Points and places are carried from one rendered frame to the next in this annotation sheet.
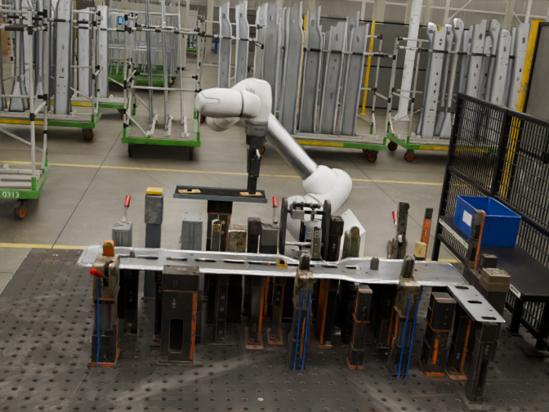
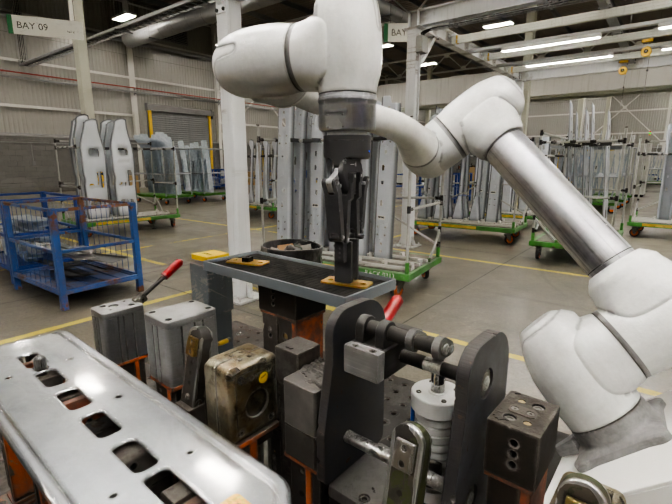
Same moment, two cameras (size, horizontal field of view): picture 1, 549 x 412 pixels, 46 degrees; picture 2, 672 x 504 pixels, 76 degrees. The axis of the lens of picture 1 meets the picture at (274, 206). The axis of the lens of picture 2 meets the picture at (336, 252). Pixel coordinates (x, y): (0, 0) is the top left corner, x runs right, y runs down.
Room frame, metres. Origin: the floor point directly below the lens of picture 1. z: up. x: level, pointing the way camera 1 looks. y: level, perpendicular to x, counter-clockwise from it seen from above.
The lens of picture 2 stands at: (2.04, -0.39, 1.36)
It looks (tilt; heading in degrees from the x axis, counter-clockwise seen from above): 12 degrees down; 46
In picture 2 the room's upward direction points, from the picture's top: straight up
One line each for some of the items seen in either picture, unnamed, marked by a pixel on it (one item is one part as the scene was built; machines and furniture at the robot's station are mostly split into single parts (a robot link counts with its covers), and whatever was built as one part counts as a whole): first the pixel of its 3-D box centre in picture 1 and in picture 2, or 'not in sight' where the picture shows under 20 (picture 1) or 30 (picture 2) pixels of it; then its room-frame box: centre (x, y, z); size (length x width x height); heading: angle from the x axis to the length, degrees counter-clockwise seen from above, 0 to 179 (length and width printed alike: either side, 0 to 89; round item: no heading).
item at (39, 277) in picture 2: not in sight; (73, 246); (3.14, 4.73, 0.47); 1.20 x 0.80 x 0.95; 100
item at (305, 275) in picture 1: (300, 318); not in sight; (2.04, -0.12, 0.87); 0.12 x 0.09 x 0.35; 6
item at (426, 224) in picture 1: (420, 268); not in sight; (2.42, -0.59, 0.95); 0.03 x 0.01 x 0.50; 96
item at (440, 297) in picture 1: (436, 333); not in sight; (2.08, -0.60, 0.84); 0.11 x 0.10 x 0.28; 6
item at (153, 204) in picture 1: (153, 246); (216, 353); (2.50, 0.48, 0.92); 0.08 x 0.08 x 0.44; 6
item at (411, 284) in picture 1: (402, 326); not in sight; (2.05, -0.47, 0.87); 0.12 x 0.09 x 0.35; 6
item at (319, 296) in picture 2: (220, 194); (291, 273); (2.52, 0.22, 1.16); 0.37 x 0.14 x 0.02; 96
